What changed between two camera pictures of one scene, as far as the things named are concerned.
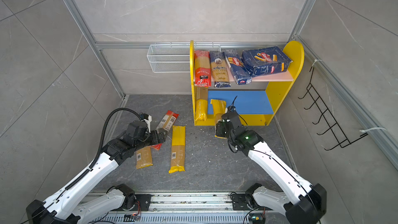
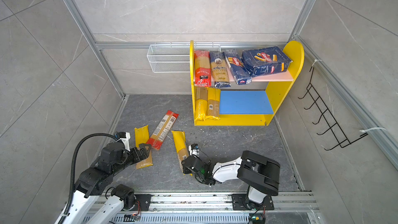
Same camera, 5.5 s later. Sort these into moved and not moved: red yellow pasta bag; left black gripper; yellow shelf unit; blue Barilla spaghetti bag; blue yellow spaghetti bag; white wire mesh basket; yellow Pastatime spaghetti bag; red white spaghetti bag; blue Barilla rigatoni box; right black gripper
Moved: left black gripper; right black gripper
Not moved: red white spaghetti bag; yellow shelf unit; yellow Pastatime spaghetti bag; blue Barilla rigatoni box; blue yellow spaghetti bag; red yellow pasta bag; blue Barilla spaghetti bag; white wire mesh basket
